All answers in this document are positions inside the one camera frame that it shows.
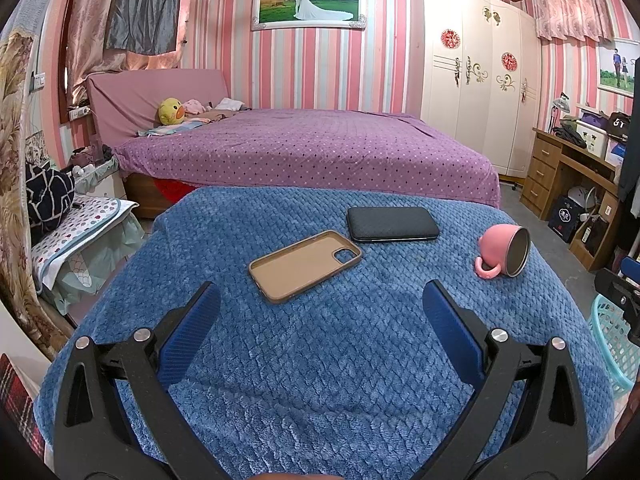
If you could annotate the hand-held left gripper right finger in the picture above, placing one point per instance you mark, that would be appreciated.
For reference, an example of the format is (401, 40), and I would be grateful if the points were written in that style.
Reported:
(452, 340)

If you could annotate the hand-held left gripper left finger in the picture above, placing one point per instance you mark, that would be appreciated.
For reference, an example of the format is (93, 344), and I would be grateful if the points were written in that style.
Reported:
(192, 330)

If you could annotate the teal plastic basket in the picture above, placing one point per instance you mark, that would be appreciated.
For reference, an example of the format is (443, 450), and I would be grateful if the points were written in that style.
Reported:
(612, 350)

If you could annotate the cardboard box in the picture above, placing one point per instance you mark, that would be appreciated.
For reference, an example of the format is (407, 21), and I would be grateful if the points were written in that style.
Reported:
(595, 235)

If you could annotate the dark shopping bag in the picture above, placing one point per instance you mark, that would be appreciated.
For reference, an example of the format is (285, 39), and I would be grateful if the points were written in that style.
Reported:
(562, 217)

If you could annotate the pink cup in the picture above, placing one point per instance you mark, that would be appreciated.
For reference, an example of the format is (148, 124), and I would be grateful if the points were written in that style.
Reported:
(495, 245)

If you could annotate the white fan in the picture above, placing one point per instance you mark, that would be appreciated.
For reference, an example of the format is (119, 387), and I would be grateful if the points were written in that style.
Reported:
(584, 199)

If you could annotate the tan phone case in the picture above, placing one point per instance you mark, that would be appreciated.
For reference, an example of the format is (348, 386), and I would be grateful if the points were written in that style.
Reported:
(300, 270)

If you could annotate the blue quilted blanket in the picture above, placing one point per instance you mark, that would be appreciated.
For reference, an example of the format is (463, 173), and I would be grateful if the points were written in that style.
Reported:
(325, 360)

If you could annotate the black phone wallet case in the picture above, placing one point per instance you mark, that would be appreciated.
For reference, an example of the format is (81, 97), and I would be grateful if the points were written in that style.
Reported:
(390, 224)

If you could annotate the wooden desk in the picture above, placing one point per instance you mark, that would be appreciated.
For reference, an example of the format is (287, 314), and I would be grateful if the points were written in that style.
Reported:
(542, 165)

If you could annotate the polka dot cushion stool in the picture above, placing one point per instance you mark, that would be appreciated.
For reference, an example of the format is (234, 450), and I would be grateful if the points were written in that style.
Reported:
(80, 225)

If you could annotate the white storage box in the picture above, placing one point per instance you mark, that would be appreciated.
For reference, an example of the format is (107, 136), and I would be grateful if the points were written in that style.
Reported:
(591, 141)

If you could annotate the black hanging coat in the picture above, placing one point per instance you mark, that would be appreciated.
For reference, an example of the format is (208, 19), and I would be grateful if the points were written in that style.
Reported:
(631, 135)

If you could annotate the dark cloth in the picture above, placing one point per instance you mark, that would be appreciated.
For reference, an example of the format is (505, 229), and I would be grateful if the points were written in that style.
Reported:
(567, 135)

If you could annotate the purple bag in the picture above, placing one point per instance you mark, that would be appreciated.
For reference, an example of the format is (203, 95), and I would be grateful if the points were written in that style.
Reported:
(592, 120)

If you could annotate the cluttered nightstand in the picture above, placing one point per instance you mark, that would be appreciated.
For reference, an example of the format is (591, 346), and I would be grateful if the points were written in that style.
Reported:
(97, 170)

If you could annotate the red plaid cloth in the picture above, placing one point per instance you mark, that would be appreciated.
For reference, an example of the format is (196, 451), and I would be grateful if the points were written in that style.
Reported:
(17, 405)

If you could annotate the black white patterned bag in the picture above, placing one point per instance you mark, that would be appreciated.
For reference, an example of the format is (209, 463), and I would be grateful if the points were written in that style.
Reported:
(47, 195)

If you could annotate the desk lamp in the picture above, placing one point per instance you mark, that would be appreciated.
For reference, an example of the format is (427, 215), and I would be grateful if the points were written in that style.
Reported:
(561, 107)

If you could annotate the light blue cloth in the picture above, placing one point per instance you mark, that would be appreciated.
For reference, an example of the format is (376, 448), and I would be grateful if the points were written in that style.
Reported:
(170, 127)

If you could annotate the yellow duck plush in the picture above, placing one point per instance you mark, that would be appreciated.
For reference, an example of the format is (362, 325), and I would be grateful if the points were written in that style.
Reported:
(171, 112)

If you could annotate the purple dotted bed cover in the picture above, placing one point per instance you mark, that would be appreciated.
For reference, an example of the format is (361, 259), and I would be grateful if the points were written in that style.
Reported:
(325, 155)

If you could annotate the cream wardrobe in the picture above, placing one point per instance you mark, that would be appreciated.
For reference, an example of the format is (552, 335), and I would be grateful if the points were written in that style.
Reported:
(475, 120)

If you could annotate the pink plush toy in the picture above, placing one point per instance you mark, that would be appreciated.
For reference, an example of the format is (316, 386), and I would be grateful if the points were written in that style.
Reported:
(195, 106)

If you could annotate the floral curtain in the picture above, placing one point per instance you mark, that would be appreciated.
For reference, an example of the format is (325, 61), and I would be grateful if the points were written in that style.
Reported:
(20, 185)

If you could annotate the white and brown clothes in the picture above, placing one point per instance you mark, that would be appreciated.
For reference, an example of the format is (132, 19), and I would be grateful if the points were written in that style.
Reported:
(230, 105)

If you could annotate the framed couple picture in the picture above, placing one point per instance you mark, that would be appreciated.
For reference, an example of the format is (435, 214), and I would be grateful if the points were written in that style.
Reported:
(620, 67)

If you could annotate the pink covered headboard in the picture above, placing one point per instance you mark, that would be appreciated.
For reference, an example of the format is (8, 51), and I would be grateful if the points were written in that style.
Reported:
(130, 100)

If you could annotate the white power strip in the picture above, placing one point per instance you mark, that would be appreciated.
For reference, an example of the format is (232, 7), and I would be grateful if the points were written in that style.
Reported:
(80, 113)

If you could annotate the pink valance curtain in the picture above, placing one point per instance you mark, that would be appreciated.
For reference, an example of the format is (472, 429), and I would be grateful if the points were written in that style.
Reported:
(570, 10)

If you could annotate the pink window curtain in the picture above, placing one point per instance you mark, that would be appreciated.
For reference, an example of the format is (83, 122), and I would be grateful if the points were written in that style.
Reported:
(85, 35)

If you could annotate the grey hanging cloth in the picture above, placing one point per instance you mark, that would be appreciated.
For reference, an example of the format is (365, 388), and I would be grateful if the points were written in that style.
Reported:
(145, 10)

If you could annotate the framed wedding picture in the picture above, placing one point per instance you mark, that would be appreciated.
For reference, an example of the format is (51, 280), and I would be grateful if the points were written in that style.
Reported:
(310, 2)

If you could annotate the wooden bed frame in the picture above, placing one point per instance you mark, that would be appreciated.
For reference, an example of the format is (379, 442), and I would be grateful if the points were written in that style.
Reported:
(140, 195)

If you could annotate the wall switch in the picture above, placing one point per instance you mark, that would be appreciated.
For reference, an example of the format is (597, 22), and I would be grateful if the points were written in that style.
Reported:
(38, 81)

